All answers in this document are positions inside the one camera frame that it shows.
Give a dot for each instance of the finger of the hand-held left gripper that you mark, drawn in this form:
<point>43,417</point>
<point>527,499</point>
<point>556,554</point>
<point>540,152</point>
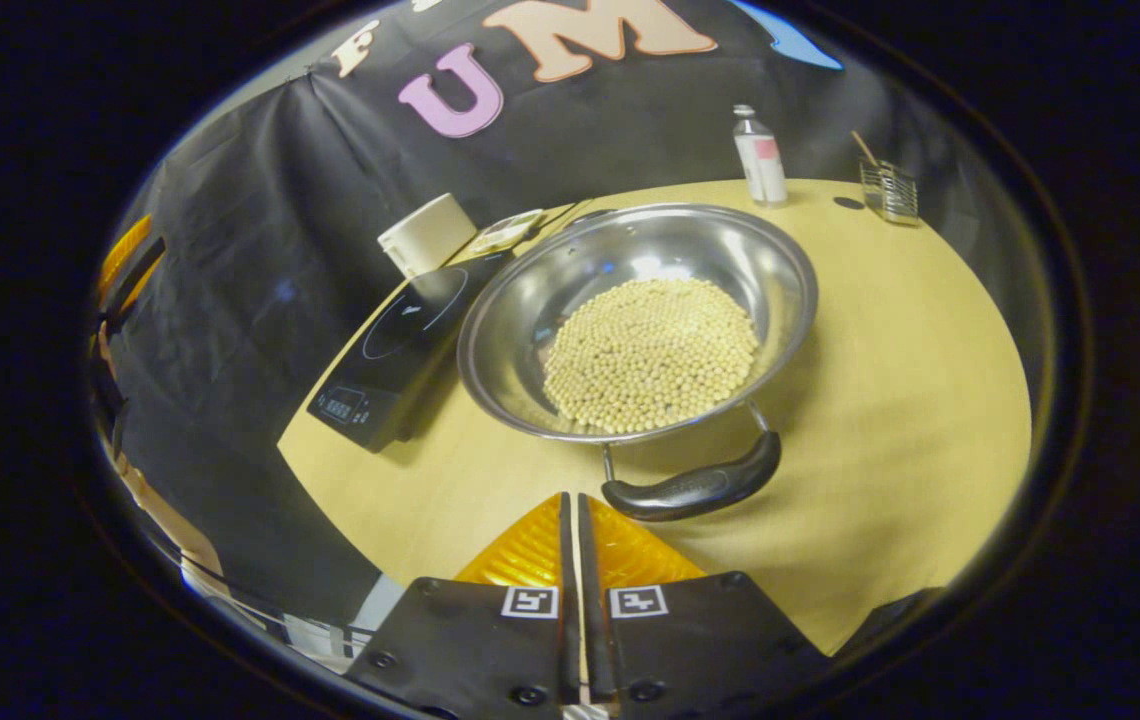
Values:
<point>125,262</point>

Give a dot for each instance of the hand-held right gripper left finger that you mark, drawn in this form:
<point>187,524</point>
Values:
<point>490,650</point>

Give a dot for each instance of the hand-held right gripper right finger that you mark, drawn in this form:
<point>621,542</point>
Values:
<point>700,650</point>

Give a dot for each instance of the black induction cooktop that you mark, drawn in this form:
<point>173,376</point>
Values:
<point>400,340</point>

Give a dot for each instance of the pile of yellow soybeans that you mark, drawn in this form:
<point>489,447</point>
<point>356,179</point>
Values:
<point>650,355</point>

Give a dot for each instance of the white toaster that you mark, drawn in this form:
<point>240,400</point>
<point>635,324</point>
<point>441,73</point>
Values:
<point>427,237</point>

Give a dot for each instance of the white divided plate of beans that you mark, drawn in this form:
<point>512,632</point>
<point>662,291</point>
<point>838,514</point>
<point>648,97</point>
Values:
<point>507,231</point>

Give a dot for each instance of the clear bottle with white label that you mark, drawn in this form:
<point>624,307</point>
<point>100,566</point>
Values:
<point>762,165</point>

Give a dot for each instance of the wooden stick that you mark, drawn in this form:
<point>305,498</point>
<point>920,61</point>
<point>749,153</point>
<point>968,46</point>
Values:
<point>864,148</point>

